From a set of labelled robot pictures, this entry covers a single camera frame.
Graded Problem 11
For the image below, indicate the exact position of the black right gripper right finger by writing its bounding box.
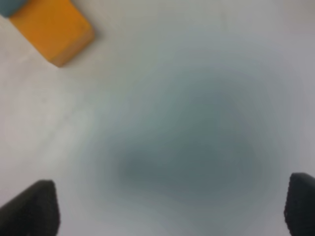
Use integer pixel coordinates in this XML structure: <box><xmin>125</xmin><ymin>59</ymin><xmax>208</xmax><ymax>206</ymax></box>
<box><xmin>283</xmin><ymin>173</ymin><xmax>315</xmax><ymax>236</ymax></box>

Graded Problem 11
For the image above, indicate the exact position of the orange cube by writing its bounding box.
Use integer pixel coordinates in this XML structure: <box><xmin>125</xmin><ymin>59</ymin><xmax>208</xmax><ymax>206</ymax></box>
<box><xmin>9</xmin><ymin>0</ymin><xmax>95</xmax><ymax>67</ymax></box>

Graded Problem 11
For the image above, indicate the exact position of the blue cube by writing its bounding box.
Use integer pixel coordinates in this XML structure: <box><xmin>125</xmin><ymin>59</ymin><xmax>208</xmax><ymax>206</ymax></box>
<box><xmin>0</xmin><ymin>0</ymin><xmax>27</xmax><ymax>18</ymax></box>

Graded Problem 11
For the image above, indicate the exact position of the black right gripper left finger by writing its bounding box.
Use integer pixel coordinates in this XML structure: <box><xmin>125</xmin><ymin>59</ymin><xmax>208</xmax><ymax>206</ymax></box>
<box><xmin>0</xmin><ymin>180</ymin><xmax>61</xmax><ymax>236</ymax></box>

